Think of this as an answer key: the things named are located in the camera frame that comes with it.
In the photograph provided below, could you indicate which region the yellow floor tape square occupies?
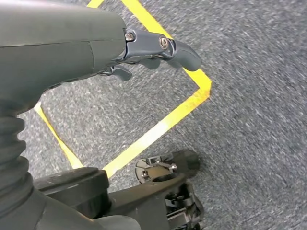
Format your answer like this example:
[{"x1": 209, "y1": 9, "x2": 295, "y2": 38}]
[{"x1": 33, "y1": 0, "x2": 213, "y2": 178}]

